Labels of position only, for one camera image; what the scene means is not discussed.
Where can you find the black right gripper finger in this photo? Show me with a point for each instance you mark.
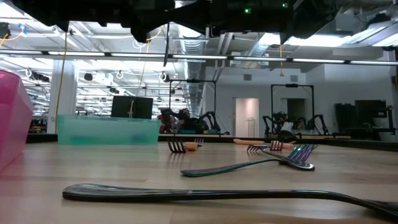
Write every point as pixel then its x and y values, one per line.
pixel 189 14

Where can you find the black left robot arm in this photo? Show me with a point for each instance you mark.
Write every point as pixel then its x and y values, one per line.
pixel 62 9

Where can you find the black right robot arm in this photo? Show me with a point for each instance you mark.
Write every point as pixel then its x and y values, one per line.
pixel 280 17

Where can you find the black background robot arm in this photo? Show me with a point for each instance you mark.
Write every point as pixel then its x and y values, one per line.
pixel 213 121
pixel 269 124
pixel 318 123

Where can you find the black monitor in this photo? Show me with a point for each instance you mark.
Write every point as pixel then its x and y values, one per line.
pixel 121 107
pixel 143 107

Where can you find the person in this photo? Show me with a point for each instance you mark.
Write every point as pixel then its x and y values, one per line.
pixel 186 119

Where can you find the white door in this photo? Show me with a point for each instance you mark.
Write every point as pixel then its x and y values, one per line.
pixel 247 118

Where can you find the white square pillar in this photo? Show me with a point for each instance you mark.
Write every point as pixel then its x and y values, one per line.
pixel 62 93

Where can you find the teal translucent plastic bin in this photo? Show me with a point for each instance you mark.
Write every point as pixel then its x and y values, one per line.
pixel 109 130

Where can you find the red translucent plastic bin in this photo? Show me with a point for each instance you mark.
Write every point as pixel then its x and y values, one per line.
pixel 14 118

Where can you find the black monitor desk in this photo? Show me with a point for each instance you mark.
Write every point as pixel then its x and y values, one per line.
pixel 367 115

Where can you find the black gantry frame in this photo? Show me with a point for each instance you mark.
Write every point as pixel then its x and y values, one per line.
pixel 192 81
pixel 292 85

